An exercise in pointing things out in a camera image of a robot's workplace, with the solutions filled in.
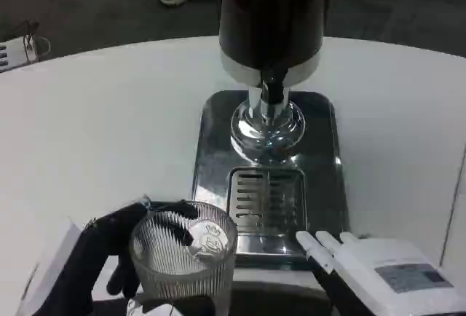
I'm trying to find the dark drink dispenser chrome stand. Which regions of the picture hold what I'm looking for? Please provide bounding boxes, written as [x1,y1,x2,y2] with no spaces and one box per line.
[217,0,335,162]

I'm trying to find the thin dark cable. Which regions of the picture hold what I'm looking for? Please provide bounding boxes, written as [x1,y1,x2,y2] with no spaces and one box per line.
[20,20,42,53]

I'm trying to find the black dispenser tap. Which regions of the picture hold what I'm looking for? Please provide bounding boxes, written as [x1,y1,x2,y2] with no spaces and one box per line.
[261,71,289,105]

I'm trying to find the white device with vents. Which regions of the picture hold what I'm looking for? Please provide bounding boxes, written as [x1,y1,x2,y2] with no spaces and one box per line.
[0,37,41,74]

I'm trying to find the clear ribbed glass cup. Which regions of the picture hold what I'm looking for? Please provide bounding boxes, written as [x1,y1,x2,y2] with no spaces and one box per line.
[129,201,239,316]

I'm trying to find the steel drip tray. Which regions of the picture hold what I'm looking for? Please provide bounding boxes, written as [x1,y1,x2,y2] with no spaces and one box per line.
[191,90,351,270]

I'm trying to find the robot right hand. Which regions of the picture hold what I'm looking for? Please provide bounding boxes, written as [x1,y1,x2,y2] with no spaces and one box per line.
[295,230,466,316]

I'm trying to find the small clear plastic cup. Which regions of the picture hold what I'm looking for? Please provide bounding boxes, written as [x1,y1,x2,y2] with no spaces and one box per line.
[25,36,52,63]

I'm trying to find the slotted steel tray grid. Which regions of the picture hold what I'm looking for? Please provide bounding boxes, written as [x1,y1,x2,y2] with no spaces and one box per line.
[226,166,307,237]

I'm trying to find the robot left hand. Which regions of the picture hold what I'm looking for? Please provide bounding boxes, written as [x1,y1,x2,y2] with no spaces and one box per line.
[15,194,200,316]

